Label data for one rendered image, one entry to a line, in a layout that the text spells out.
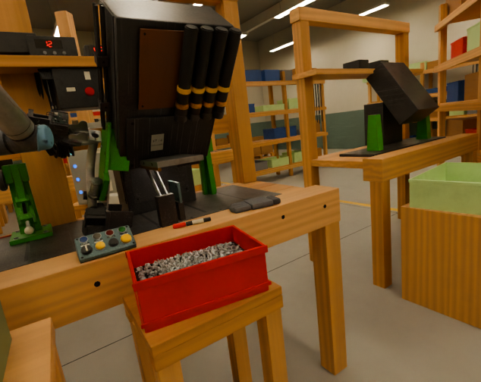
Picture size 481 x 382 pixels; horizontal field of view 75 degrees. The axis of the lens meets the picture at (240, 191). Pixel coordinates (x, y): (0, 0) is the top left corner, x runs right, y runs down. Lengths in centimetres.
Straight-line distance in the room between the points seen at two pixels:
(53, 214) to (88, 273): 61
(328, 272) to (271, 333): 65
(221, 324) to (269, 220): 51
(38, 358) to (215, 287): 35
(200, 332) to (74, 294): 38
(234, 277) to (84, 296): 42
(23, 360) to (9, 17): 122
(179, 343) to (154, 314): 8
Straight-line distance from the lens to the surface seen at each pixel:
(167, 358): 75
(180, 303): 75
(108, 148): 114
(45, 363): 70
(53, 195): 151
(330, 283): 150
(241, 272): 77
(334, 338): 166
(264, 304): 82
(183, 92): 103
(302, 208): 127
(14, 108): 101
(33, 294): 97
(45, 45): 146
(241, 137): 179
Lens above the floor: 121
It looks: 12 degrees down
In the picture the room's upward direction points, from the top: 7 degrees counter-clockwise
